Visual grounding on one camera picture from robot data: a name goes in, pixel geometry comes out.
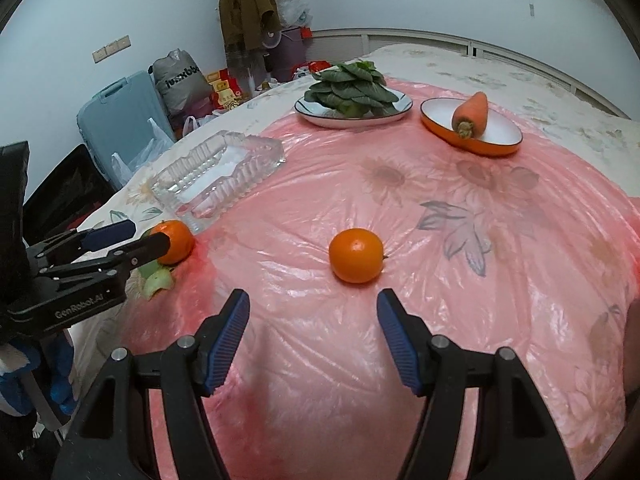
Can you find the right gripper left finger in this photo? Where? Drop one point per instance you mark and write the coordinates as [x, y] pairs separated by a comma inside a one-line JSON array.
[[111, 436]]

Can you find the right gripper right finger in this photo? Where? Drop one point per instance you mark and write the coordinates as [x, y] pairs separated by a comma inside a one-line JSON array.
[[515, 436]]

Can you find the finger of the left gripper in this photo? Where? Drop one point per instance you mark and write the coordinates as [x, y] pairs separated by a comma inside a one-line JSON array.
[[70, 245], [115, 262]]

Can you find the small orange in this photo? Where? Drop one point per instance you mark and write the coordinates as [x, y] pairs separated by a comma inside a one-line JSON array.
[[356, 256], [181, 241]]

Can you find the green vegetable piece upper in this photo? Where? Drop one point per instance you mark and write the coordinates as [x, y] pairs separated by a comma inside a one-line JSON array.
[[154, 278]]

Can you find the clear glass dish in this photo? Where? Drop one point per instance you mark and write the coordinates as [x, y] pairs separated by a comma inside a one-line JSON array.
[[199, 187]]

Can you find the blue suitcase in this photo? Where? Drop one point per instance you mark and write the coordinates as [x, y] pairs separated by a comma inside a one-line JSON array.
[[116, 120]]

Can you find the white plastic bag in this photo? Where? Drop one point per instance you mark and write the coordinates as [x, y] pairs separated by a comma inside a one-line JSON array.
[[158, 144]]

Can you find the copper black electric kettle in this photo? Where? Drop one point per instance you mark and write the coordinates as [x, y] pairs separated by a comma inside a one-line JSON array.
[[631, 354]]

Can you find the grey bag with lettering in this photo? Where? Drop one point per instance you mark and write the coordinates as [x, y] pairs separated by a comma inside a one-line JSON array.
[[179, 81]]

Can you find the pink plastic sheet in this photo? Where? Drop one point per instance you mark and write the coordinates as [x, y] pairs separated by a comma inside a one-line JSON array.
[[538, 252]]

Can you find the red yellow snack box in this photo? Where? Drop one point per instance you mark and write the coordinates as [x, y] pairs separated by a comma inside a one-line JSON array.
[[226, 90]]

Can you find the floral bed quilt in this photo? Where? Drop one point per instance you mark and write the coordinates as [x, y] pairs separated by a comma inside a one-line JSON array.
[[608, 143]]

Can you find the white plate with rim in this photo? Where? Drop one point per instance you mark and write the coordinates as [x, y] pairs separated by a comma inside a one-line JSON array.
[[352, 115]]

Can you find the purple bin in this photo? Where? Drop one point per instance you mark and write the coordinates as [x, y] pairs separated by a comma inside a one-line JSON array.
[[285, 51]]

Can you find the olive jacket on rack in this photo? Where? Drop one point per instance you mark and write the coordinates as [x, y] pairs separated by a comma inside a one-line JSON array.
[[244, 22]]

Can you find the green leafy vegetables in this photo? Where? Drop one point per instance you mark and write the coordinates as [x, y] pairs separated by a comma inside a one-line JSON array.
[[359, 81]]

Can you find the orange white oval dish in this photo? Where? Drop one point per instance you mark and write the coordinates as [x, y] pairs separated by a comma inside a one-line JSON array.
[[501, 138]]

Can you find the carrot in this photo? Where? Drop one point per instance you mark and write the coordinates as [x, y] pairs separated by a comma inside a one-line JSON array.
[[470, 118]]

